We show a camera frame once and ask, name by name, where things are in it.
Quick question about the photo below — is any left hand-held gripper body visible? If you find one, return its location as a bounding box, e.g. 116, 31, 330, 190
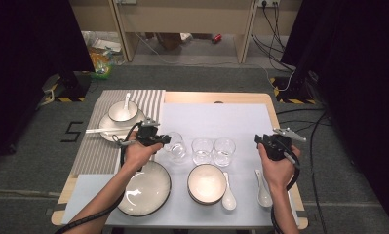
136, 118, 161, 147

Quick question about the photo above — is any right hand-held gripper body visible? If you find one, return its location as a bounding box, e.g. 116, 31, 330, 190
262, 127, 307, 162

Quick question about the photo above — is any clear drinking glass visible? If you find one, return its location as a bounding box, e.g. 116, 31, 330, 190
162, 131, 187, 163
214, 136, 237, 168
191, 136, 214, 166

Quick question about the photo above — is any white dark-rimmed bowl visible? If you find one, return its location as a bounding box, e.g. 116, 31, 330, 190
107, 100, 140, 124
187, 189, 227, 207
186, 163, 228, 205

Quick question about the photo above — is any white ceramic spoon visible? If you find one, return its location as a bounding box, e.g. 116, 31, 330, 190
220, 172, 238, 211
253, 169, 274, 209
122, 92, 133, 115

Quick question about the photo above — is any white dark-rimmed plate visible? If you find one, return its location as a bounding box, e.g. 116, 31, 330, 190
98, 108, 147, 143
117, 159, 173, 217

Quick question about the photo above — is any slim white chopstick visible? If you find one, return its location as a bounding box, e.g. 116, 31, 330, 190
85, 127, 133, 133
85, 129, 133, 135

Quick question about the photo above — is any row of white chopsticks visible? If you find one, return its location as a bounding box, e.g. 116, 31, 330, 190
288, 191, 301, 227

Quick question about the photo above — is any person's left hand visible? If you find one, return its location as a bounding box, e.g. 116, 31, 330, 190
122, 142, 164, 173

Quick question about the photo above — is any person's right hand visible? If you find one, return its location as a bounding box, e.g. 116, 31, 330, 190
257, 144, 302, 193

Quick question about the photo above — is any pale table sheet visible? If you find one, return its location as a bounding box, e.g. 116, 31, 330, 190
61, 102, 301, 228

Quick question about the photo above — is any yellow black hazard tape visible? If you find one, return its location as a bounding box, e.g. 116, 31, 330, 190
269, 77, 317, 105
40, 82, 86, 103

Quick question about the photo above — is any grey striped placemat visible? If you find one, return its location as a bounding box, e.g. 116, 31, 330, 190
69, 89, 167, 176

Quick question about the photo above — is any black stand base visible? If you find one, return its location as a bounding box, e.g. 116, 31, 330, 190
58, 71, 92, 98
292, 69, 322, 98

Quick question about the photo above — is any yellow green plastic bag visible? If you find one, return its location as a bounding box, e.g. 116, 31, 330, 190
88, 48, 116, 81

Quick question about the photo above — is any brown cardboard box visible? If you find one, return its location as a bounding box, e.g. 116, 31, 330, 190
155, 32, 185, 51

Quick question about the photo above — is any clear plastic bag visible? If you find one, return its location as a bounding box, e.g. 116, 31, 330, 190
81, 30, 125, 56

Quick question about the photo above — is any black curtain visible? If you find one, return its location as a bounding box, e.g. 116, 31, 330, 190
0, 0, 94, 164
281, 0, 389, 228

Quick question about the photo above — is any silver cable plug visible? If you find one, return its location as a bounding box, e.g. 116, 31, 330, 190
283, 151, 301, 169
117, 138, 138, 147

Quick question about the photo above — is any black floor cable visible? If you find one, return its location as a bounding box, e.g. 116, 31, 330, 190
308, 110, 333, 234
275, 106, 333, 137

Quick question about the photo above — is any white floor cable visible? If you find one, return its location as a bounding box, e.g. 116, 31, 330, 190
259, 64, 297, 93

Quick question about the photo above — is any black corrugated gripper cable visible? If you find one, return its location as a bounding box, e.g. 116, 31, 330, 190
54, 120, 143, 234
270, 150, 302, 234

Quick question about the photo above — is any bundle of black cables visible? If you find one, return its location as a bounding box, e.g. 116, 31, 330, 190
250, 4, 296, 73

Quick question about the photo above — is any white wall socket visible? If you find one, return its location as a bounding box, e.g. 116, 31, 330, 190
256, 0, 281, 9

